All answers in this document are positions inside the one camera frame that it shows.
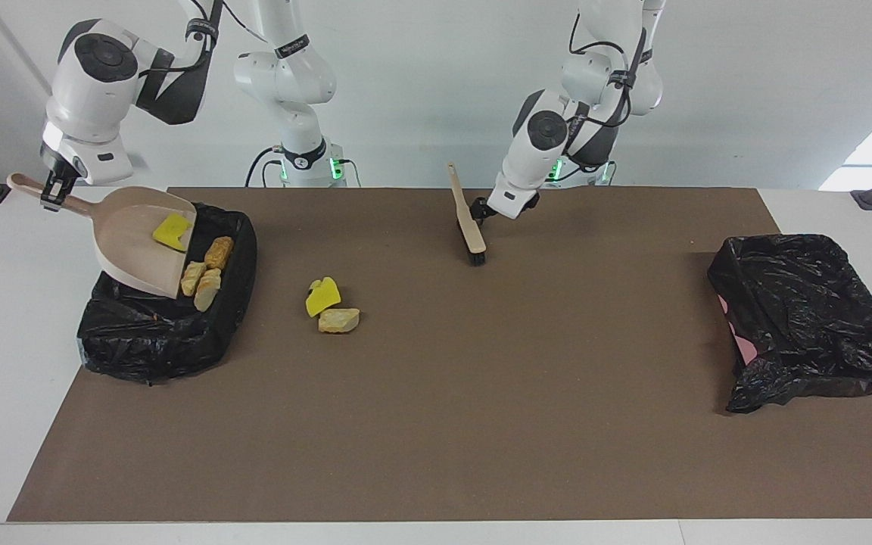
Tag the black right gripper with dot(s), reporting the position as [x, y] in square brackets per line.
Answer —
[60, 184]

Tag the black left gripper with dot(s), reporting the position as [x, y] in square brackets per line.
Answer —
[490, 209]

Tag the beige plastic dustpan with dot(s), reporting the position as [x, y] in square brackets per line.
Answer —
[129, 235]

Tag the pale beige foam chunk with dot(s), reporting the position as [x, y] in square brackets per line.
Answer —
[192, 278]

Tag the brown cork-like roll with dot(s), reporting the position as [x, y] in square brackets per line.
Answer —
[219, 252]

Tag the tan stone-like chunk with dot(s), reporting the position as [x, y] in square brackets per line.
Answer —
[339, 320]

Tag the large yellow green sponge piece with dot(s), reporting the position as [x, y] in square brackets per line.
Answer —
[324, 300]

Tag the orange striped bread piece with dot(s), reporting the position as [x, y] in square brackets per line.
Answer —
[207, 291]

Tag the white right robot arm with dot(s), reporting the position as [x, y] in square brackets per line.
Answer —
[95, 83]

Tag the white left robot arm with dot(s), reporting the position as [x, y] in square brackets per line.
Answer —
[534, 159]

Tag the black bag lined blue bin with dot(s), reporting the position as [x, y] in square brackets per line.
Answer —
[148, 341]

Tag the black bag lined pink bin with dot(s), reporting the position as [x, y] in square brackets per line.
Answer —
[807, 318]

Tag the brown table mat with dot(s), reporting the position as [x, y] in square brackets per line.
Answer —
[436, 469]

